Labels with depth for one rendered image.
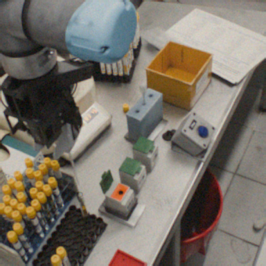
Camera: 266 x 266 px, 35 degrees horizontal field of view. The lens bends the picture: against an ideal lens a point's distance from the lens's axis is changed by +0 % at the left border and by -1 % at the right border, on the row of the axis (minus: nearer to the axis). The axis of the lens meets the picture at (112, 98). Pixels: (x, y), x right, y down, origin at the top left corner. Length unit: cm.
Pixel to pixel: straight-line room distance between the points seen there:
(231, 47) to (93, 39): 91
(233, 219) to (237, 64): 89
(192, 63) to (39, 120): 67
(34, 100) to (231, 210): 149
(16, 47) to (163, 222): 55
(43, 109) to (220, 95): 66
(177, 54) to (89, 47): 77
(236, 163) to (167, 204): 119
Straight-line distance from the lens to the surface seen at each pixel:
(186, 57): 120
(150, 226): 94
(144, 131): 103
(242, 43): 134
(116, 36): 45
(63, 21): 46
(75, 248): 91
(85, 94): 105
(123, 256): 92
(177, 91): 110
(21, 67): 56
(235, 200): 202
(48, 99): 64
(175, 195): 98
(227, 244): 191
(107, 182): 90
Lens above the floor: 171
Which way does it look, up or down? 45 degrees down
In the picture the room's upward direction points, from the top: 8 degrees counter-clockwise
